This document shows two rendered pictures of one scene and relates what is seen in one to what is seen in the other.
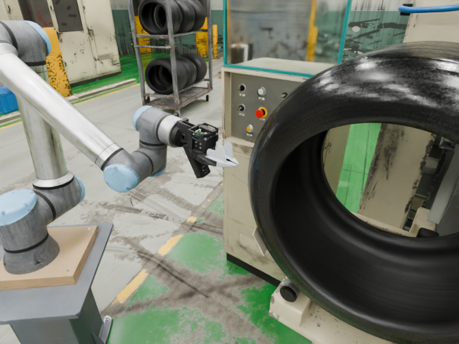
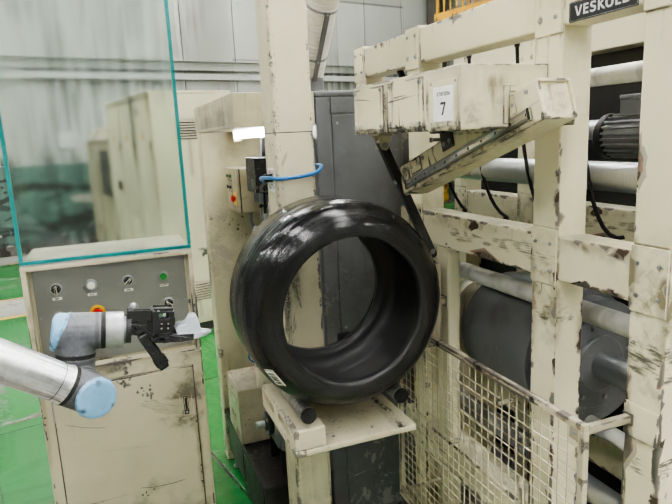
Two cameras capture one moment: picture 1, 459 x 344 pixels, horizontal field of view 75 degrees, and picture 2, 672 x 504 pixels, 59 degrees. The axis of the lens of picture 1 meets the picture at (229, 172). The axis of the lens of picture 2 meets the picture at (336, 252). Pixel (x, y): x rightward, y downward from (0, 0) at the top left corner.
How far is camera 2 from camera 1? 1.12 m
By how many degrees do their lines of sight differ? 56
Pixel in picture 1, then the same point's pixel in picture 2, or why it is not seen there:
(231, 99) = (38, 310)
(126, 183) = (112, 397)
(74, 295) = not seen: outside the picture
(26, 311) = not seen: outside the picture
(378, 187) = (296, 317)
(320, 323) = (333, 435)
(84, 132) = (34, 357)
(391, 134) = not seen: hidden behind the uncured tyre
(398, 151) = (301, 280)
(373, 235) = (318, 352)
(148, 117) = (81, 322)
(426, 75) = (349, 211)
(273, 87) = (108, 275)
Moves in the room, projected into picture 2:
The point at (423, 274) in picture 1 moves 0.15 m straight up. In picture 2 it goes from (363, 358) to (361, 312)
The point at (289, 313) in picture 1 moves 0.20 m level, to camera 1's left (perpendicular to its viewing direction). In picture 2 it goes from (314, 436) to (268, 472)
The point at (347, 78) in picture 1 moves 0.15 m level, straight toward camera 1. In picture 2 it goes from (313, 220) to (348, 226)
